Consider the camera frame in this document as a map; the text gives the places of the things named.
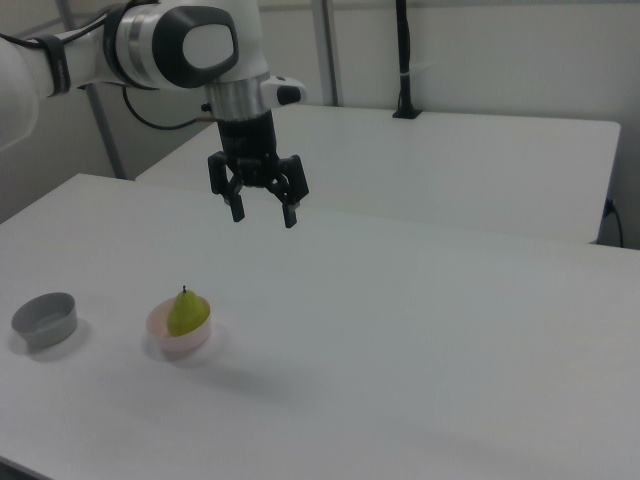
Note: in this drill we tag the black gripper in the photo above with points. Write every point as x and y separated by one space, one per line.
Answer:
247 150

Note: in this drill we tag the green pear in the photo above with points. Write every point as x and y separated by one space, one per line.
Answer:
185 317

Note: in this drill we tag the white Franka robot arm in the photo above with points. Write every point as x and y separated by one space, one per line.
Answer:
250 50

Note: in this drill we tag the pink plastic bowl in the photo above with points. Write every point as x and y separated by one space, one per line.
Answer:
185 346

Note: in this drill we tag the grey plastic bowl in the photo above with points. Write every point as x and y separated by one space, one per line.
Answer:
50 334

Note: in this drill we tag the black pole with clamp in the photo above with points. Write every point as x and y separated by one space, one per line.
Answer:
404 60

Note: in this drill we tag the white side table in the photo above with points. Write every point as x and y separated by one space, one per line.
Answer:
450 165

